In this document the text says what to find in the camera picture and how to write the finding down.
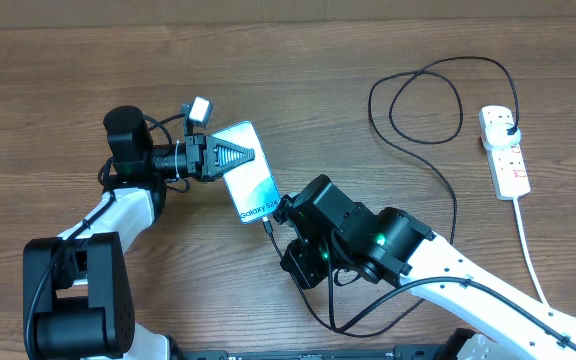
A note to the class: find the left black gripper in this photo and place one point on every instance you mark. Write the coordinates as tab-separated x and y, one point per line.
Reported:
203	156

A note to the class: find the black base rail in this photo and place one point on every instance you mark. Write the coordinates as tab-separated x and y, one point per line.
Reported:
462	344

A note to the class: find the white power strip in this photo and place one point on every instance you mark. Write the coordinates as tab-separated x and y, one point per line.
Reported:
507	166

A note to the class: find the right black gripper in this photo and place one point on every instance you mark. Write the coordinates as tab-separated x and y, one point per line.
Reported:
302	262

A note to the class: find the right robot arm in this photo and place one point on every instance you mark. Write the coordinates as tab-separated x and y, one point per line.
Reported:
335	233

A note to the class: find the white charger adapter plug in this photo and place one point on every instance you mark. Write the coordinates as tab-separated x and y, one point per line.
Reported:
500	136

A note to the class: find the Samsung Galaxy smartphone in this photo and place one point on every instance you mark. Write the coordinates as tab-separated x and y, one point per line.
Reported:
251	185

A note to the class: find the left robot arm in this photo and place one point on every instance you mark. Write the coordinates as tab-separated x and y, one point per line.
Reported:
77	301

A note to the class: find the cardboard backdrop panel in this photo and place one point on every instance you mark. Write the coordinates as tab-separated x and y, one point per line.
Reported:
35	14

